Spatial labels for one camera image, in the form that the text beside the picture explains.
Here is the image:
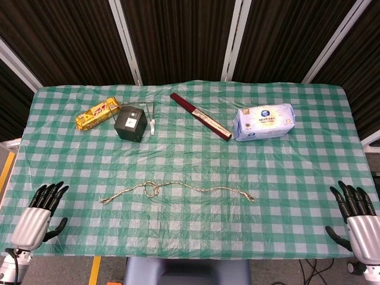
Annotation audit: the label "beige braided knotted rope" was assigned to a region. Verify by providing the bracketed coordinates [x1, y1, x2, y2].
[99, 180, 256, 205]

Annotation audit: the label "black floor cables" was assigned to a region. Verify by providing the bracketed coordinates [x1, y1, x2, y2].
[296, 258, 357, 285]

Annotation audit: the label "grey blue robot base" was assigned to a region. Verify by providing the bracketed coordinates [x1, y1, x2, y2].
[123, 256, 253, 285]

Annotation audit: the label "white partition frame post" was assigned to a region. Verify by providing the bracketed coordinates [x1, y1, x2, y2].
[108, 0, 144, 86]
[220, 0, 253, 83]
[0, 38, 41, 93]
[360, 126, 380, 148]
[299, 0, 373, 84]

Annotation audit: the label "green white checkered tablecloth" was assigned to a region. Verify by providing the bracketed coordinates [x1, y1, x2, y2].
[0, 80, 380, 259]

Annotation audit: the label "yellow snack package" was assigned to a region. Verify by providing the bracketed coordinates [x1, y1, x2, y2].
[74, 97, 121, 131]

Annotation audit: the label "metal wire stand white feet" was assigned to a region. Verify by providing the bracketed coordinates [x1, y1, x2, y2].
[108, 102, 157, 136]

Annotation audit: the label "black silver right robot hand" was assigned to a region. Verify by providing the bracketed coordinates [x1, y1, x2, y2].
[325, 180, 380, 267]

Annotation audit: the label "black cube box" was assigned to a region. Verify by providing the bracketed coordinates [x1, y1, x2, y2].
[113, 106, 148, 144]

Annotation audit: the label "dark red long box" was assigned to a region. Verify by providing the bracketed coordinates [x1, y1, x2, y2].
[169, 92, 233, 143]

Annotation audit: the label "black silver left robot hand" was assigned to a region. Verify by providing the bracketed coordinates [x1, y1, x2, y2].
[10, 180, 69, 253]

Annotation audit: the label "pale blue tissue pack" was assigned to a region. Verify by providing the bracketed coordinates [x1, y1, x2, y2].
[232, 103, 297, 143]

